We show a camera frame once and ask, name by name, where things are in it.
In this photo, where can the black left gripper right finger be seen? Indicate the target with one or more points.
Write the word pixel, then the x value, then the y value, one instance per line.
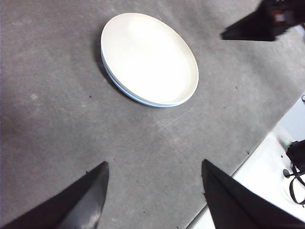
pixel 238 205

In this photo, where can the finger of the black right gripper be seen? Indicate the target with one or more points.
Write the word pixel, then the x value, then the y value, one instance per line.
pixel 255 28

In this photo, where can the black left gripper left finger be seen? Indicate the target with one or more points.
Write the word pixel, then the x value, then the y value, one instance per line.
pixel 71 205

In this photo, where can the white round plate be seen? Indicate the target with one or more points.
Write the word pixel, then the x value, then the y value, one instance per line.
pixel 150 59

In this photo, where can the blue round plate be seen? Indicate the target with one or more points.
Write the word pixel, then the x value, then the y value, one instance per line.
pixel 139 101

